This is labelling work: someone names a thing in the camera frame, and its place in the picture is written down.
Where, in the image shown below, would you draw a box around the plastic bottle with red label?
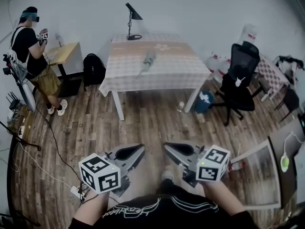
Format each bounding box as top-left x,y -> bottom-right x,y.
228,161 -> 246,172

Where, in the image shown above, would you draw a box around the white framed mirror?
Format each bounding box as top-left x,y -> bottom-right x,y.
229,139 -> 281,208

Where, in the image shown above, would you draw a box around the black stool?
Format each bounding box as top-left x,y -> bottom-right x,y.
274,86 -> 301,123

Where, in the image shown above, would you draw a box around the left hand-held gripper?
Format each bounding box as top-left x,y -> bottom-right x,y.
78,143 -> 145,198

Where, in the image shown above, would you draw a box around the black floor cable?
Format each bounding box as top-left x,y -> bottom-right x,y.
35,106 -> 83,190

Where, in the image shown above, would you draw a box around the green device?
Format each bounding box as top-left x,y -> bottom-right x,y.
280,154 -> 290,173

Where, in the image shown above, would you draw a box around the white plastic bags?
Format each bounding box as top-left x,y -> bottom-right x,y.
206,52 -> 232,81

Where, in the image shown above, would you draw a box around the white power strip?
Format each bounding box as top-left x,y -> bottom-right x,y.
70,185 -> 84,198

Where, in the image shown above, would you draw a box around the white bag with red label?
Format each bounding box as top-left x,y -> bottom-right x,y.
240,23 -> 258,45

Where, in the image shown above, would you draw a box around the checkered tablecloth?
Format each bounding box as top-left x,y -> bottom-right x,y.
98,33 -> 212,98

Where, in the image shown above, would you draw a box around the black router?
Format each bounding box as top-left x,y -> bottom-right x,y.
5,92 -> 21,111

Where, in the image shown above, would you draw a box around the grey umbrella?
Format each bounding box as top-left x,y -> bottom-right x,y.
135,50 -> 157,77

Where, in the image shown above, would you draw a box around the white cable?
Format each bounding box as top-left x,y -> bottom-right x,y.
283,131 -> 305,157

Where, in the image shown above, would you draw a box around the black desk lamp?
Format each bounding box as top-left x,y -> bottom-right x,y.
125,2 -> 144,41

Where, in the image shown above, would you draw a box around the black tripod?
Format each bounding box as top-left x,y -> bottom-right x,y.
0,120 -> 41,152

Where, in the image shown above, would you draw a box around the person's black printed shirt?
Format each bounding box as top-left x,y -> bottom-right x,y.
68,184 -> 261,229

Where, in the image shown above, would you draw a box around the blue trash bin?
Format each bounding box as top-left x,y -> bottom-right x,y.
194,90 -> 214,115

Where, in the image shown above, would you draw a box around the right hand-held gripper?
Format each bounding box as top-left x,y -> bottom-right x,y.
163,141 -> 231,188

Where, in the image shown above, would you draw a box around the black backpack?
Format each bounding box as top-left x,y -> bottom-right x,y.
82,53 -> 106,92

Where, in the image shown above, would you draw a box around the person's left forearm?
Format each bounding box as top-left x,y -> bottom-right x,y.
73,190 -> 111,224

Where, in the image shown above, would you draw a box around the pile of dark clothes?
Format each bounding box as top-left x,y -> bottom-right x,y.
273,54 -> 305,72

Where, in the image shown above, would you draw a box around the black office chair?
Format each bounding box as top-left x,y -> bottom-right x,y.
211,42 -> 263,126

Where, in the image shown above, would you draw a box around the black desk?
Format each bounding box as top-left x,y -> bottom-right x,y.
267,120 -> 305,210

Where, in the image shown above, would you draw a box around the person's shoe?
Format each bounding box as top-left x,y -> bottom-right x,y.
161,170 -> 174,182

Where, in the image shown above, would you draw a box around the person's right forearm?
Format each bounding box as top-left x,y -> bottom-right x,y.
202,180 -> 246,217

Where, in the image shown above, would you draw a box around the red checkered cloth table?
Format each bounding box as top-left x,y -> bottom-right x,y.
254,55 -> 291,102

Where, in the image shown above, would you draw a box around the small wooden table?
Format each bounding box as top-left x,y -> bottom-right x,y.
46,41 -> 83,98

